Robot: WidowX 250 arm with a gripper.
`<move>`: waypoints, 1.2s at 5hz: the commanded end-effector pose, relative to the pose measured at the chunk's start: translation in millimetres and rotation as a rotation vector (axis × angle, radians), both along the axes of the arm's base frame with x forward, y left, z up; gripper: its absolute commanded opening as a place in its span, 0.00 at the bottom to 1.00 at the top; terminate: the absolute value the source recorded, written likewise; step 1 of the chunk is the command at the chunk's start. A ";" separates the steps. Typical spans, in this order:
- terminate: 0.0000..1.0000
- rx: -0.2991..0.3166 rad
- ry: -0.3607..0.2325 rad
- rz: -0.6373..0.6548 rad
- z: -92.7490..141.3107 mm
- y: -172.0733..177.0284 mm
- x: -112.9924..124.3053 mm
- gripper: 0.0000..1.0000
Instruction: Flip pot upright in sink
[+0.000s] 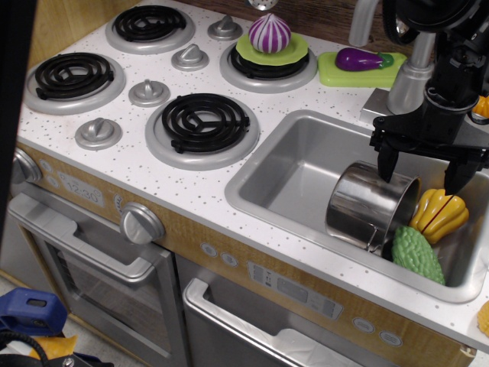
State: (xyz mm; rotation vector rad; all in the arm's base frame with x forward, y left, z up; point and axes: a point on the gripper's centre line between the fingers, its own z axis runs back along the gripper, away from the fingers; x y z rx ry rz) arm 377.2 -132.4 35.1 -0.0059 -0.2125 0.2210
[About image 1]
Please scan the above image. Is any toy oven door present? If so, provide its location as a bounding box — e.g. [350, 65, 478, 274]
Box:
[8, 189, 189, 366]

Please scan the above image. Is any grey toy sink basin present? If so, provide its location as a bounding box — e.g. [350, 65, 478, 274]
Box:
[225, 110, 488, 303]

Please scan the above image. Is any back right stove burner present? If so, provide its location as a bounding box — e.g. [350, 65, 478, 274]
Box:
[219, 44, 317, 94]

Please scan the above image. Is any front left stove burner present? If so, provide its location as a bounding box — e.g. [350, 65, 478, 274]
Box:
[24, 53, 126, 115]

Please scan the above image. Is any green toy bitter gourd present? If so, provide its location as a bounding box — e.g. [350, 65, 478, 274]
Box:
[391, 226, 445, 285]

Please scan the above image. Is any front right stove burner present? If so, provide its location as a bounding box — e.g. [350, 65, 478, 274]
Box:
[145, 93, 261, 171]

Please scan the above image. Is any silver stove knob lower middle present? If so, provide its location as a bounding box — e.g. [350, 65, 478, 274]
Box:
[128, 80, 170, 108]

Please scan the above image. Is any silver stove knob top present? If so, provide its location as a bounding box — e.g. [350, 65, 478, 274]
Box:
[207, 15, 243, 41]

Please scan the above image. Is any toy dishwasher door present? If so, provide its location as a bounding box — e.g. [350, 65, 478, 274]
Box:
[176, 256, 399, 366]

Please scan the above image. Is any black foreground post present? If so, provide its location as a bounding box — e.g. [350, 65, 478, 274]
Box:
[0, 0, 39, 253]

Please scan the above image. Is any orange toy pumpkin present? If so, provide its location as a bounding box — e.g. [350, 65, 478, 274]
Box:
[472, 96, 489, 119]

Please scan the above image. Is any yellow cloth on floor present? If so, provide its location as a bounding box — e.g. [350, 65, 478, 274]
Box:
[34, 335, 78, 360]

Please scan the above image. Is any silver stove knob bottom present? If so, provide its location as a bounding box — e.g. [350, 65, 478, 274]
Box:
[75, 118, 122, 151]

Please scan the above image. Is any yellow toy corn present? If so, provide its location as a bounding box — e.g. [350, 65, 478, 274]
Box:
[477, 301, 489, 336]

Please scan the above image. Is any silver oven dial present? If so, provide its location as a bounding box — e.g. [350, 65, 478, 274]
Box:
[119, 202, 165, 245]
[11, 148, 43, 184]

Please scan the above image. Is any green toy plate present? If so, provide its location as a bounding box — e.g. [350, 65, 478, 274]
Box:
[235, 32, 309, 67]

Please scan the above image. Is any blue clamp tool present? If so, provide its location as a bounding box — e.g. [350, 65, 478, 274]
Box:
[1, 287, 68, 336]

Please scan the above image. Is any purple toy eggplant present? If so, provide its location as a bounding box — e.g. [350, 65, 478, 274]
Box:
[335, 47, 394, 72]

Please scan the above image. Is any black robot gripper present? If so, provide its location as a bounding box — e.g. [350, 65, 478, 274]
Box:
[370, 87, 488, 195]

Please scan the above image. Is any silver stove knob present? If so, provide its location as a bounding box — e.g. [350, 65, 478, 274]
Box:
[75, 118, 122, 151]
[207, 15, 243, 41]
[171, 44, 209, 72]
[128, 80, 170, 108]

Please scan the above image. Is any back left stove burner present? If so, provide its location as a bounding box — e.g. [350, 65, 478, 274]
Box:
[105, 5, 196, 55]

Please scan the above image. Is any stainless steel pot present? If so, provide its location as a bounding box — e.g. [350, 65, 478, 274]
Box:
[325, 161, 421, 256]

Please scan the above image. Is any green toy cutting board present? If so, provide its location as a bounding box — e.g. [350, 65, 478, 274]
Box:
[317, 52, 407, 88]

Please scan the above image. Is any yellow toy bell pepper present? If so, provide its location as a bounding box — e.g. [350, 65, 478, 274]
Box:
[409, 189, 469, 245]

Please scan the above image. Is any purple white toy onion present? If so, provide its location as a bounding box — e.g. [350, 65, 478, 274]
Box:
[248, 14, 291, 54]

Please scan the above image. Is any silver oven dial left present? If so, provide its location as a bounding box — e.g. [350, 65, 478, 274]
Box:
[11, 148, 43, 184]

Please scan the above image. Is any silver oven dial right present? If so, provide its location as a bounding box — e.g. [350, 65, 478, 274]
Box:
[119, 202, 165, 245]

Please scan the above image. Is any stove burner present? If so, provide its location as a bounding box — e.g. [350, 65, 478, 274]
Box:
[219, 44, 317, 94]
[145, 93, 261, 171]
[105, 5, 196, 55]
[24, 53, 126, 115]

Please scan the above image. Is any silver stove knob upper middle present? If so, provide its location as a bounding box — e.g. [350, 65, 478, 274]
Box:
[171, 44, 209, 72]

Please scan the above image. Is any silver toy faucet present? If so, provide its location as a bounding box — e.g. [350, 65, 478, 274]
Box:
[348, 0, 489, 148]

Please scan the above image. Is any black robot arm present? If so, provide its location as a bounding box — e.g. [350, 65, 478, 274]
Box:
[370, 1, 488, 195]

